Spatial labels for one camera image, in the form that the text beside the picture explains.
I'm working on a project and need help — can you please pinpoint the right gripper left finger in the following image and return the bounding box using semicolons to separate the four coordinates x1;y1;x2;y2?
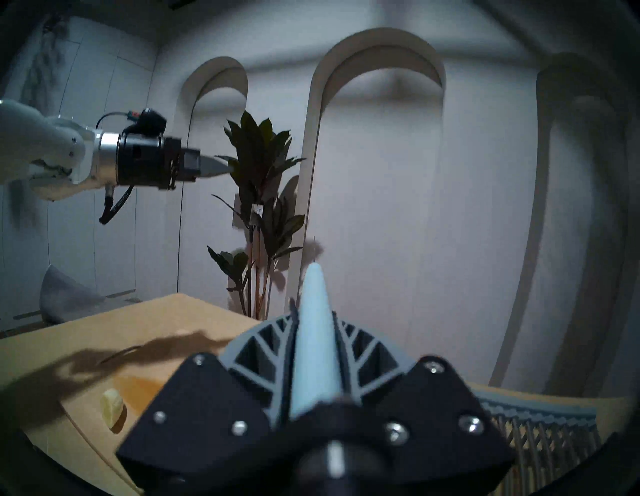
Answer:
115;299;300;494

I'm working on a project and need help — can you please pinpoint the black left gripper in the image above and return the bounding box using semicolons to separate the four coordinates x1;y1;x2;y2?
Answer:
118;134;235;191

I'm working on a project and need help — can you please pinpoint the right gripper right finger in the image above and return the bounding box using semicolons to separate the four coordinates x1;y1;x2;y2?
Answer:
333;310;516;494

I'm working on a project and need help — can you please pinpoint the peeled banana piece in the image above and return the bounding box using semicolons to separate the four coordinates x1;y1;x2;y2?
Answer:
101;389;126;430

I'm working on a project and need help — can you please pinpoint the wooden cutting board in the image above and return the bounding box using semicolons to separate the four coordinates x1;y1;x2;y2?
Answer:
59;344;236;496

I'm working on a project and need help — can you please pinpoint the tall potted green plant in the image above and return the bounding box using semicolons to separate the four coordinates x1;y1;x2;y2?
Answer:
207;111;307;321

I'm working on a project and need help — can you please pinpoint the grey slotted knife rack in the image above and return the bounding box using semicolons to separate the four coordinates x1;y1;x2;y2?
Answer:
472;387;601;496

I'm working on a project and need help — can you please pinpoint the rolled grey mat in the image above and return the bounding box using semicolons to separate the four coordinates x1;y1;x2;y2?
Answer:
40;265;108;325

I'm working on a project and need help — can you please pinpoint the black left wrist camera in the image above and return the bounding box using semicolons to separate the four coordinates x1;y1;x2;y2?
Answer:
129;107;167;138

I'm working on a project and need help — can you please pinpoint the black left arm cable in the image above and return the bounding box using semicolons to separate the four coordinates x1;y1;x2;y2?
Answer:
95;111;136;225

